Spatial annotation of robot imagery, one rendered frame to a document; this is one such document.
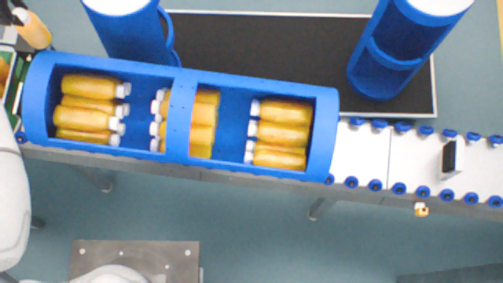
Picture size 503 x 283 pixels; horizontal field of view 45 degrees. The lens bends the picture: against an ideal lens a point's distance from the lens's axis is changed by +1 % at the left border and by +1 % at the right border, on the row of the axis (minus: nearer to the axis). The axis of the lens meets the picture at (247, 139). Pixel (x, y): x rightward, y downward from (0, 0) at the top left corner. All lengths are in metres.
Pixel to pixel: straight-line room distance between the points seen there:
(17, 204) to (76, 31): 2.23
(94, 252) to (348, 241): 1.42
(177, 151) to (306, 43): 1.38
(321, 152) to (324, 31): 1.38
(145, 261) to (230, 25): 1.51
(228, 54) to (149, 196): 0.77
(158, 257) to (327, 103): 0.65
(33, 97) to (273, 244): 1.46
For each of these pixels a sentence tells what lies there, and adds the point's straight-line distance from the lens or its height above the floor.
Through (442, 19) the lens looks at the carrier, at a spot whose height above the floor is 1.01.
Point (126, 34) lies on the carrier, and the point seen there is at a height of 0.90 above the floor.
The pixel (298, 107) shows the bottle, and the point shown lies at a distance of 1.79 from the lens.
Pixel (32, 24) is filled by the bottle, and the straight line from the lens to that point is 1.70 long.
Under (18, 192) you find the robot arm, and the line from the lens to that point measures 1.04.
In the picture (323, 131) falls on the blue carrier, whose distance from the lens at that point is 1.66.
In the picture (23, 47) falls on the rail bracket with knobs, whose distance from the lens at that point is 2.08.
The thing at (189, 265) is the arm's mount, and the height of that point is 1.07.
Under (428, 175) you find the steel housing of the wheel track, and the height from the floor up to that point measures 0.93.
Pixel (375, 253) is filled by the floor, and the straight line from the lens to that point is 2.90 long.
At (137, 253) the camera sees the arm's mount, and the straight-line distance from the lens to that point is 1.77.
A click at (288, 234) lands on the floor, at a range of 2.84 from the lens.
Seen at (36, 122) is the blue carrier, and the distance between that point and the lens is 1.77.
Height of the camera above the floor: 2.81
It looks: 75 degrees down
